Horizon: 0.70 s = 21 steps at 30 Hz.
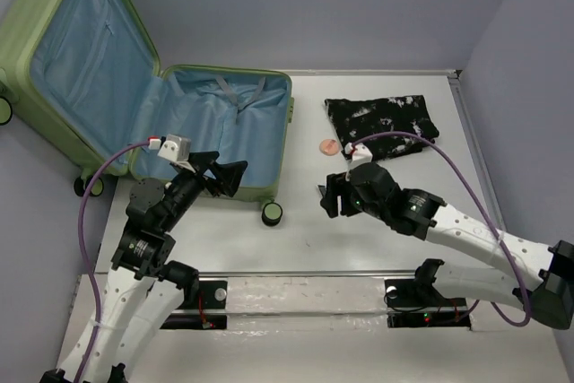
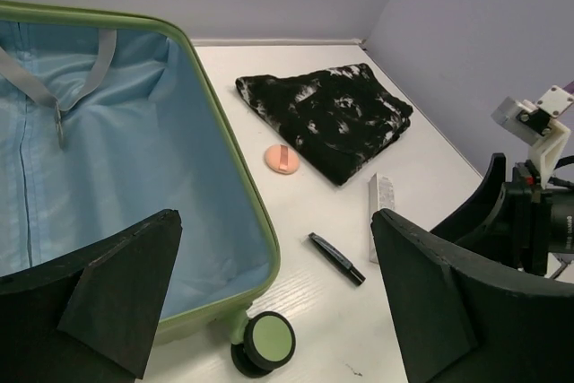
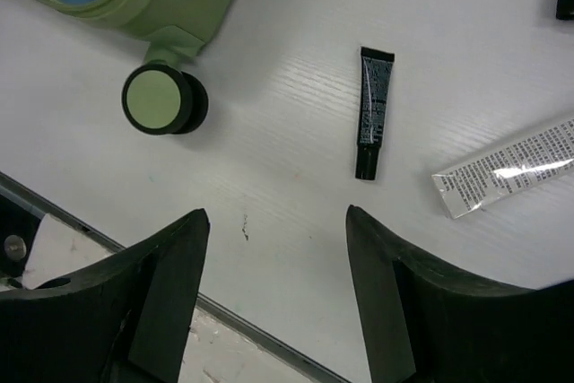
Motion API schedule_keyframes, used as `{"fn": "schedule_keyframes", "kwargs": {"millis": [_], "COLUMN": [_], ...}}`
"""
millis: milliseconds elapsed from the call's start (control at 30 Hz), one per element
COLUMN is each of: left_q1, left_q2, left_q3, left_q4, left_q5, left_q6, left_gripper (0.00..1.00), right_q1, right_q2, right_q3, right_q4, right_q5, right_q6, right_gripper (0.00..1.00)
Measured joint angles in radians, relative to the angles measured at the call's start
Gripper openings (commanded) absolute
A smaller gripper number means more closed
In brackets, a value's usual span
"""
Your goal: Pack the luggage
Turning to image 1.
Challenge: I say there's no round pink powder puff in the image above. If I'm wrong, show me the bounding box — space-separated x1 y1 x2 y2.
319 139 339 156

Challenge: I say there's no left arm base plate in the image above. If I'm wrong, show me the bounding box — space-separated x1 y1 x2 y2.
161 279 228 331

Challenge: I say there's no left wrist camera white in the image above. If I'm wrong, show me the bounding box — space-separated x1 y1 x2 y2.
148 135 191 164

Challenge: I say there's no aluminium rail front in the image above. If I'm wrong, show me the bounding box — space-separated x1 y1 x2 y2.
200 270 414 278

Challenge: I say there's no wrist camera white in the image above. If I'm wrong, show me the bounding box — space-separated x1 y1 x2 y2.
148 135 191 164
344 143 372 170

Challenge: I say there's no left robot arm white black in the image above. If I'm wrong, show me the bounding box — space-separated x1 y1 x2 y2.
41 137 248 382

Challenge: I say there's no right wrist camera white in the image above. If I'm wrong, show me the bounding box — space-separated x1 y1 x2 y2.
344 143 372 170

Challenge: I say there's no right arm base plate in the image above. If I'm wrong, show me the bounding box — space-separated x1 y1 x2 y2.
384 279 472 329

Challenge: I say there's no green hard-shell suitcase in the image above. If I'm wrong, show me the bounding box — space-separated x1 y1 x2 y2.
1 0 294 226

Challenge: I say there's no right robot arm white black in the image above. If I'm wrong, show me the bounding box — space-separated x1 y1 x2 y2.
319 162 573 330

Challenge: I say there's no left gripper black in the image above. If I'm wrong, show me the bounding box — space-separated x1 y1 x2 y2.
161 150 249 230

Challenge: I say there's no black white patterned garment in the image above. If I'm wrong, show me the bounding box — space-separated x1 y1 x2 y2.
324 95 439 161

